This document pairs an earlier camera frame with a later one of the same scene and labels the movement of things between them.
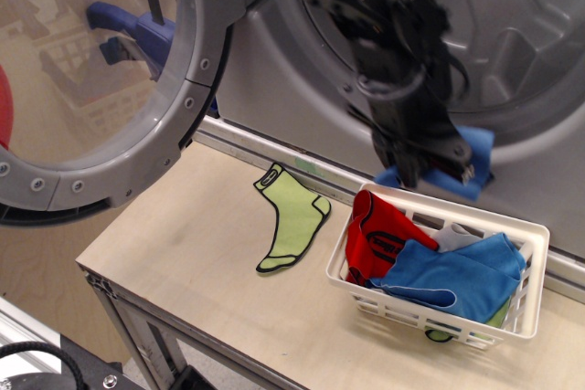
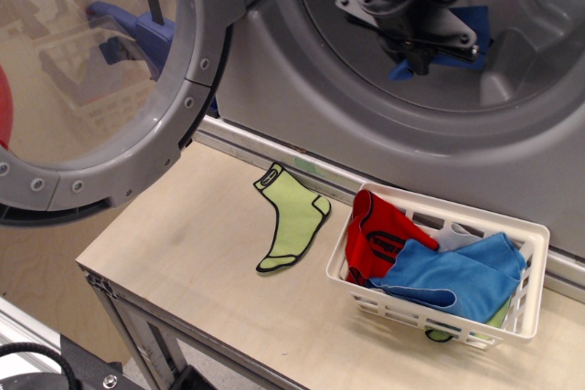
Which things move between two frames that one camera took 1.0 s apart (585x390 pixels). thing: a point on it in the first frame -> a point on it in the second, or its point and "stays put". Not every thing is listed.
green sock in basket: x=443 y=336 stays put
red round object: x=6 y=109 stays put
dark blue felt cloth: x=480 y=142 -> x=478 y=19
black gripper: x=411 y=108 -> x=412 y=36
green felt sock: x=299 y=214 stays put
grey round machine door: x=110 y=62 stays put
